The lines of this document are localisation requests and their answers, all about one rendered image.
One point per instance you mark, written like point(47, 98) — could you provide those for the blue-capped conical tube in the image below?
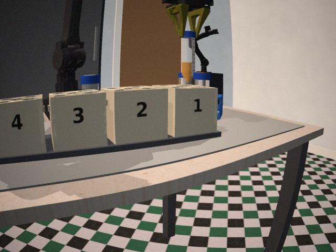
point(90, 83)

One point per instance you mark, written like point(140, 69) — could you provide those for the blue sample tube rack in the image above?
point(220, 106)

